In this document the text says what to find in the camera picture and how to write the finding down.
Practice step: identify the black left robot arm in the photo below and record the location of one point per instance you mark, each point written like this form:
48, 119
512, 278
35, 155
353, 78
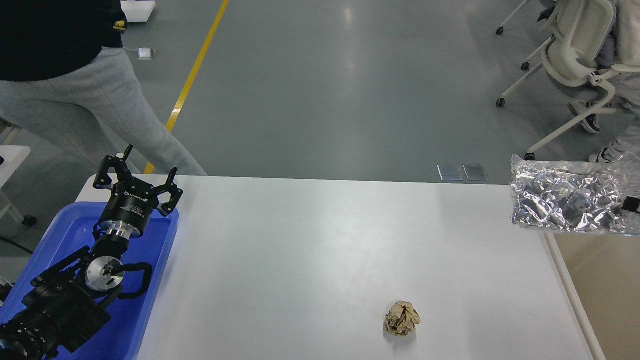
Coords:
68, 302

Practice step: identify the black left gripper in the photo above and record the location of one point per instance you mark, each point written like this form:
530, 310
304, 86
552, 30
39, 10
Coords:
132, 203

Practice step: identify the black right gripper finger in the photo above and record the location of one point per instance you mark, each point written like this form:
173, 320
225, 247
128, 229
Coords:
631, 204

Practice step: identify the right metal floor plate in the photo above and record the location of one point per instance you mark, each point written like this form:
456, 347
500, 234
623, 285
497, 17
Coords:
475, 173

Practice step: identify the beige plastic bin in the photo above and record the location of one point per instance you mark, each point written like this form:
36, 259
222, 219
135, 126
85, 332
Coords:
602, 277

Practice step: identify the metal floor plate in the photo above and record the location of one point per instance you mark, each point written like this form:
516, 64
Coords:
475, 173
449, 173

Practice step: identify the left metal floor plate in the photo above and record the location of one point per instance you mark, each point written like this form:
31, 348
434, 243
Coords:
449, 173

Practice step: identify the white foam block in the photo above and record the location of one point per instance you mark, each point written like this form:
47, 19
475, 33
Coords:
138, 11

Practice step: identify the silver foil bag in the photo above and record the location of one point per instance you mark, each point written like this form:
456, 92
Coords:
575, 197

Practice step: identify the seated person in white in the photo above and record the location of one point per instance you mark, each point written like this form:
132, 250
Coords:
623, 42

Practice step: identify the white office chair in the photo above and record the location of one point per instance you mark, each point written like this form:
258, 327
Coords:
579, 29

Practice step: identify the white floor power adapter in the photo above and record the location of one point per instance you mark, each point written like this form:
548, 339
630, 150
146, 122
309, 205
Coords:
144, 53

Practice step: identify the crumpled brown paper ball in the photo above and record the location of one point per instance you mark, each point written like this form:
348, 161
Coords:
402, 319

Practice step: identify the white side table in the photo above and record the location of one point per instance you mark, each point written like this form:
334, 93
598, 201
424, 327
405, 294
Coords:
12, 156

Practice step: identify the person in grey trousers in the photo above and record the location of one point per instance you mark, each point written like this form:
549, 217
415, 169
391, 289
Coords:
65, 77

